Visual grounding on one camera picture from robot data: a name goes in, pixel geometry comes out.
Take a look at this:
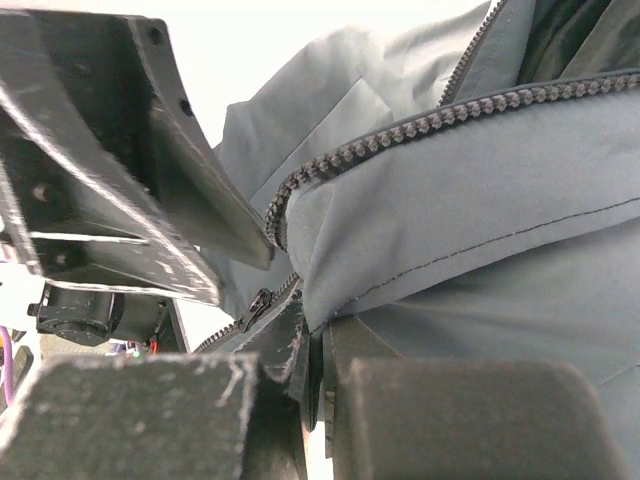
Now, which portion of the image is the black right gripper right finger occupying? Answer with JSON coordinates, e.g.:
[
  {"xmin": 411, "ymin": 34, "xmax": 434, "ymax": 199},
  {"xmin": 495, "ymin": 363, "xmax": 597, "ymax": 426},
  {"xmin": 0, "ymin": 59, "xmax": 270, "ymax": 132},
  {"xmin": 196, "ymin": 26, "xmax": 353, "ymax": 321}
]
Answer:
[{"xmin": 323, "ymin": 316, "xmax": 631, "ymax": 479}]

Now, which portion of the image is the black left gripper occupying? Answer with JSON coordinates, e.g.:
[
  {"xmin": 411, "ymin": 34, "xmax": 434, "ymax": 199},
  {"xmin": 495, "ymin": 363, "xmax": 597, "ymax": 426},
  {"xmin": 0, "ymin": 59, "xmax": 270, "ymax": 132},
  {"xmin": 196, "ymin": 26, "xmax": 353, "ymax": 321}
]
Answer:
[{"xmin": 0, "ymin": 9, "xmax": 224, "ymax": 356}]

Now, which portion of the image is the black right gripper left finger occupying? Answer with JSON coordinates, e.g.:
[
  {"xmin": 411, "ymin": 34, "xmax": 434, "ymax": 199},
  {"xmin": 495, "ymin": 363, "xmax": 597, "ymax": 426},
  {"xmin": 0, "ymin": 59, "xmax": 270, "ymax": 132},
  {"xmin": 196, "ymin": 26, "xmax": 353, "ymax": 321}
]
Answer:
[{"xmin": 1, "ymin": 289, "xmax": 310, "ymax": 479}]

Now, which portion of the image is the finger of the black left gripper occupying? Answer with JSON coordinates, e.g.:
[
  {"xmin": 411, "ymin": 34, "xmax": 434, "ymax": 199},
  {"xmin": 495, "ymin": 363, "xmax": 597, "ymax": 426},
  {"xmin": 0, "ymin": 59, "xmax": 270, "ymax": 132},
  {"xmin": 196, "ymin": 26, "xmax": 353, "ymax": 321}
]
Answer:
[{"xmin": 127, "ymin": 17, "xmax": 273, "ymax": 270}]

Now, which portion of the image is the dark green grey jacket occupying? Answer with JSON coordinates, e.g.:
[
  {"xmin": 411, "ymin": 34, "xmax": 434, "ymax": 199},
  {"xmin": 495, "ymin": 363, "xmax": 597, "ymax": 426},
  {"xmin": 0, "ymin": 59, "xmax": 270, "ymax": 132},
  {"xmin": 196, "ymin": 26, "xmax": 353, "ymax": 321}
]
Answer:
[{"xmin": 208, "ymin": 1, "xmax": 639, "ymax": 470}]

